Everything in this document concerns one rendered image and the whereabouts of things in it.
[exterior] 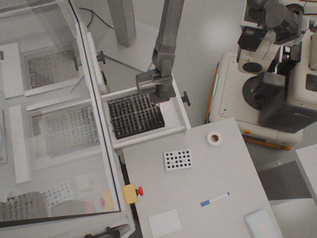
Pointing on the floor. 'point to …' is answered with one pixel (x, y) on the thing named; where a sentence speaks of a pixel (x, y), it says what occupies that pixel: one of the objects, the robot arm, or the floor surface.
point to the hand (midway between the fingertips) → (159, 101)
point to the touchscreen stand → (128, 38)
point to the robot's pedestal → (290, 177)
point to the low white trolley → (199, 183)
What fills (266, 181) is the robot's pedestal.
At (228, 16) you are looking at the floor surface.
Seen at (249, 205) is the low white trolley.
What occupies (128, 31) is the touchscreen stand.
